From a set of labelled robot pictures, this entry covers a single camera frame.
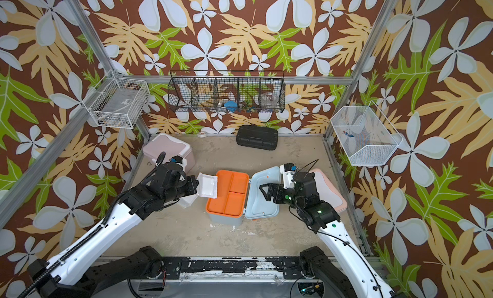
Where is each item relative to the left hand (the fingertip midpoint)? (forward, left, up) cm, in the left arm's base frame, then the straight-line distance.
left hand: (201, 180), depth 74 cm
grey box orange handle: (-1, -14, -11) cm, 18 cm away
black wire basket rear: (+48, -8, +9) cm, 49 cm away
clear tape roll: (+48, +11, -24) cm, 55 cm away
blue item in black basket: (+40, -10, +5) cm, 41 cm away
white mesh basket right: (+21, -71, +4) cm, 74 cm away
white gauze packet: (+1, -1, -6) cm, 7 cm away
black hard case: (+39, -24, -16) cm, 49 cm away
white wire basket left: (+34, +41, +11) cm, 55 cm away
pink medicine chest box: (+25, +20, -10) cm, 34 cm away
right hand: (-2, -25, -1) cm, 25 cm away
